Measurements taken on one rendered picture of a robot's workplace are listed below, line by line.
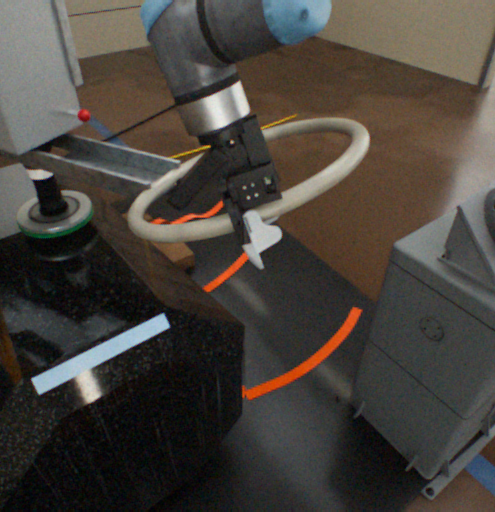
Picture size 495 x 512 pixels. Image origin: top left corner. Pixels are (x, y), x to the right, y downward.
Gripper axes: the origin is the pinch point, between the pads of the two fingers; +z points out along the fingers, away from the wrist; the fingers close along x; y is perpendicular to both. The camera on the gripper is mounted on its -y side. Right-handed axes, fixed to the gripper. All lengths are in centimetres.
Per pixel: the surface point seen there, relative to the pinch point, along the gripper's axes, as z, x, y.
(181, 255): 64, 147, -66
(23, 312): 10, 24, -64
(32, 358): 15, 11, -57
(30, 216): -5, 55, -69
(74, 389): 24, 8, -51
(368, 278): 110, 143, 27
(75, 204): -2, 62, -58
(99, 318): 17, 23, -46
